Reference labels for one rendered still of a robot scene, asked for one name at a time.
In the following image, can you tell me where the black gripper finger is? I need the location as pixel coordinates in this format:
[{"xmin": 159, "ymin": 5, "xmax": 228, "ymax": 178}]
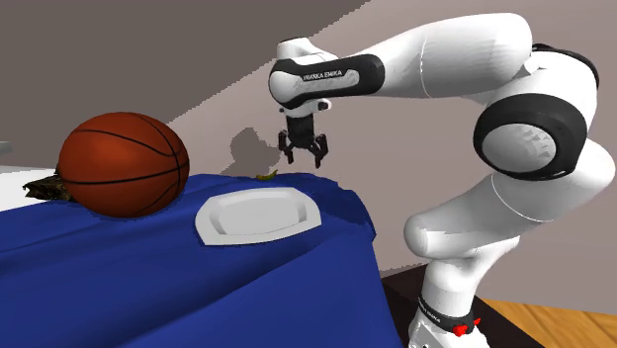
[
  {"xmin": 278, "ymin": 130, "xmax": 297, "ymax": 164},
  {"xmin": 309, "ymin": 133, "xmax": 330, "ymax": 169}
]

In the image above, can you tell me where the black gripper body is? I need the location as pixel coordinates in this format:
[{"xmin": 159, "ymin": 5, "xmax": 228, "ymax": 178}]
[{"xmin": 286, "ymin": 114, "xmax": 317, "ymax": 150}]

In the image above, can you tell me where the white plate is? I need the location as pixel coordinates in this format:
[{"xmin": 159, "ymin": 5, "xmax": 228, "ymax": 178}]
[{"xmin": 194, "ymin": 186, "xmax": 322, "ymax": 246}]

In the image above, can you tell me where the orange basketball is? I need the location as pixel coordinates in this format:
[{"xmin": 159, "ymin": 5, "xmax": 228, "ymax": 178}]
[{"xmin": 57, "ymin": 111, "xmax": 191, "ymax": 219}]

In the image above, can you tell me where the bed with blue cover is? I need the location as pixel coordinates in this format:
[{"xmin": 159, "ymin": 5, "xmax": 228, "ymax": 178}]
[{"xmin": 0, "ymin": 173, "xmax": 405, "ymax": 348}]

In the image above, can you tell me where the brown rough flat object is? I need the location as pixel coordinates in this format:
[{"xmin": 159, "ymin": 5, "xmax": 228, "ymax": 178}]
[{"xmin": 22, "ymin": 165, "xmax": 74, "ymax": 203}]

